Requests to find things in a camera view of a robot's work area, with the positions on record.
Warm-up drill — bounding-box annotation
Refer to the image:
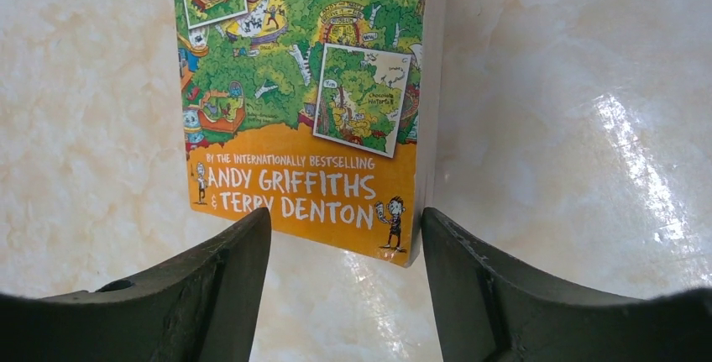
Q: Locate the orange paperback book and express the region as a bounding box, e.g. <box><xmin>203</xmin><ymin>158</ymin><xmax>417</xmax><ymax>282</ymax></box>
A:
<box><xmin>175</xmin><ymin>0</ymin><xmax>446</xmax><ymax>267</ymax></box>

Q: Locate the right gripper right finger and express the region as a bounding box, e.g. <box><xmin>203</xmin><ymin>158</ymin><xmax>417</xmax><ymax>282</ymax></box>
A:
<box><xmin>421</xmin><ymin>207</ymin><xmax>711</xmax><ymax>361</ymax></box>

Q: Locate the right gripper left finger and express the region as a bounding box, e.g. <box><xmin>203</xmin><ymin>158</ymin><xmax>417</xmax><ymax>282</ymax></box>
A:
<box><xmin>1</xmin><ymin>207</ymin><xmax>272</xmax><ymax>361</ymax></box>

